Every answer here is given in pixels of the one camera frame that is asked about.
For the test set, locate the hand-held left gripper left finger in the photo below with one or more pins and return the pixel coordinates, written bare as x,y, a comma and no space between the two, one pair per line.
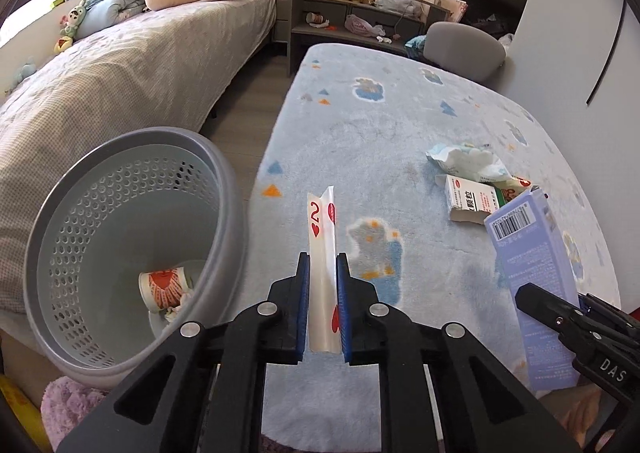
302,313

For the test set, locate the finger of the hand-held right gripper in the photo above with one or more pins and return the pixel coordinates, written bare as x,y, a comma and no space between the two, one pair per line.
545,305
600,310

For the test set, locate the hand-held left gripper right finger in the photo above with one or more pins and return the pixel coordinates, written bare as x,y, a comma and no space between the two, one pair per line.
345,313

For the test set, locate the playing card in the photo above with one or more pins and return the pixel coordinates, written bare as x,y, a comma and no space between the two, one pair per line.
322,283

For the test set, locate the lavender cardboard box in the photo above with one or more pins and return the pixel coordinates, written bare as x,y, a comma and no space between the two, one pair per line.
530,253

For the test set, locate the printed snack wrapper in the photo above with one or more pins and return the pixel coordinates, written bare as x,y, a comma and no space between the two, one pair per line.
515,190

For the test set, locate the beige tissue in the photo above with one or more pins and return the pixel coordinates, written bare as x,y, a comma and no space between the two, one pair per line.
175,311

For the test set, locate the green and white medicine box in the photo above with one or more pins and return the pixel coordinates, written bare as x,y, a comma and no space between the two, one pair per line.
470,198

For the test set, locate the red and white paper cup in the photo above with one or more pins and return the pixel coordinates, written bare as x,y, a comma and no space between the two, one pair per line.
165,288

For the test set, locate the white wipes packet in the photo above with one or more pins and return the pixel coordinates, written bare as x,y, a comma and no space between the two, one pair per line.
470,163

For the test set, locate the grey perforated plastic basket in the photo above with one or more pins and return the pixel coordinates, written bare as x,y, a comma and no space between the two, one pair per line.
100,213

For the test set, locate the person's right hand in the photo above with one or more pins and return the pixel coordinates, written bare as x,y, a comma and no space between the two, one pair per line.
575,408

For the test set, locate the light blue printed blanket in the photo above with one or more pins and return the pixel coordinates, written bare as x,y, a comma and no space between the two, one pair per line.
400,143

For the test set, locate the pink fluffy slipper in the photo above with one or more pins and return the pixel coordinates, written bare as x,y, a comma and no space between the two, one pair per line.
70,408

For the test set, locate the grey upholstered chair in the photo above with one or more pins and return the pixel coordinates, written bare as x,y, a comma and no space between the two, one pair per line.
465,50

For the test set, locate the grey shelf unit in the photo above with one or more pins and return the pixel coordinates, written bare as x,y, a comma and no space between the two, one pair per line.
340,40

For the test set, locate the blue cloth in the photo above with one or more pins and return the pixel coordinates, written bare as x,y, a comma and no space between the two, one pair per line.
415,47

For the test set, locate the pink plastic bag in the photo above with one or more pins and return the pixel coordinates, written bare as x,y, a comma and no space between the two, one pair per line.
362,25

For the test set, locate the grey nightstand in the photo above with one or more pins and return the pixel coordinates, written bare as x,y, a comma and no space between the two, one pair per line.
282,25

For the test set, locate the bed with grey checked cover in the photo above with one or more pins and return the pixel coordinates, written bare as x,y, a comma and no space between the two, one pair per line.
125,83

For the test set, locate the small cup on its side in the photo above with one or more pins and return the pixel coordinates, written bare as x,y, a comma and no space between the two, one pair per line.
317,20

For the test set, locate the white plastic bag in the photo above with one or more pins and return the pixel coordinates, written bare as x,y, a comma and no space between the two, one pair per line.
400,5

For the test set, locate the pink paper bag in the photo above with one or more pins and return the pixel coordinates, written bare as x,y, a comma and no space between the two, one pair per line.
445,0

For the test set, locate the small yellow plush toy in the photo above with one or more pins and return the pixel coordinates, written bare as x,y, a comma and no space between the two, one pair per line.
63,45

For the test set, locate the folded blue quilt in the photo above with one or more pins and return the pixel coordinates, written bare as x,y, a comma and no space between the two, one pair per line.
110,8

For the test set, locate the small blue plush toy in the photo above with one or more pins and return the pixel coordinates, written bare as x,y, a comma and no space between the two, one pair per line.
24,73

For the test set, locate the small green plush doll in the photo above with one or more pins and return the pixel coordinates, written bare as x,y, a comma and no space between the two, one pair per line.
76,18

